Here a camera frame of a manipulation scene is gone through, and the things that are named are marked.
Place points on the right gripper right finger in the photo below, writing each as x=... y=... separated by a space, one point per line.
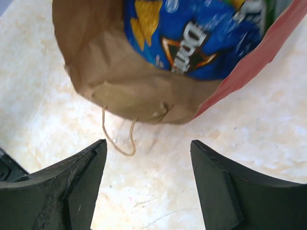
x=235 y=197

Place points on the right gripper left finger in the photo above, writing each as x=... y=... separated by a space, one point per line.
x=61 y=196

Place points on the red brown paper bag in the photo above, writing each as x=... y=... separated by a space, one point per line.
x=106 y=70

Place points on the blue Doritos chip bag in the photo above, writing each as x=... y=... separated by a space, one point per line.
x=202 y=39

